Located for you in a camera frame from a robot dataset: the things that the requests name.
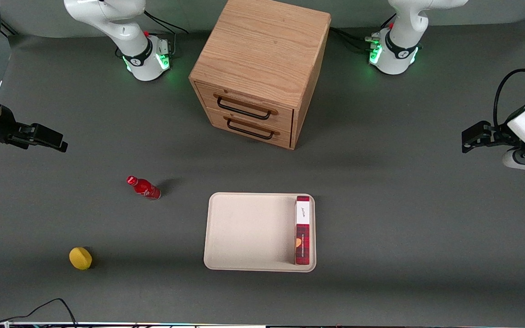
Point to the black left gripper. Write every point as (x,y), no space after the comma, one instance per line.
(495,135)

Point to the red coke bottle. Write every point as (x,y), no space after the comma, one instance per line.
(146,188)

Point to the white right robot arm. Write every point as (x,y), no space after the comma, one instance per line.
(128,32)

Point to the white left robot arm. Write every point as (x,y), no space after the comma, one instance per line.
(404,36)

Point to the beige plastic tray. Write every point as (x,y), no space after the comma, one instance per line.
(249,232)

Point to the yellow lemon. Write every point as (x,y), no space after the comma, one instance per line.
(80,258)

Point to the red plaid box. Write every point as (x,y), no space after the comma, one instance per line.
(302,232)

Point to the wooden drawer cabinet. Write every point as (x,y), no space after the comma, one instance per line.
(262,50)

